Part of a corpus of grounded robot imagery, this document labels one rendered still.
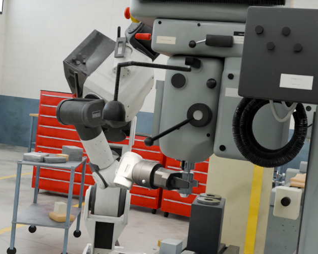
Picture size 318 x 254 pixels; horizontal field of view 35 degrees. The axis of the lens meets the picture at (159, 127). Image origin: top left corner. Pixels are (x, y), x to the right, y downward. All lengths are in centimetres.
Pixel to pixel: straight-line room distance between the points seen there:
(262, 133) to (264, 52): 32
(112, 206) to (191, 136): 84
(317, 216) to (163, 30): 68
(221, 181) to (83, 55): 168
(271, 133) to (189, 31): 38
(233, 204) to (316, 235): 201
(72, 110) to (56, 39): 1060
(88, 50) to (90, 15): 1010
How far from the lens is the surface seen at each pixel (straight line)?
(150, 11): 153
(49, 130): 710
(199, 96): 149
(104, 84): 188
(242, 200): 335
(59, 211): 473
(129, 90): 189
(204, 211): 196
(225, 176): 334
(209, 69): 149
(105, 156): 193
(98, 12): 1199
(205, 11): 148
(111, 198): 223
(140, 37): 177
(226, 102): 144
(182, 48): 149
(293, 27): 119
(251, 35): 119
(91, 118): 182
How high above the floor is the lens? 148
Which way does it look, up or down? 3 degrees down
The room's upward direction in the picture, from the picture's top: 6 degrees clockwise
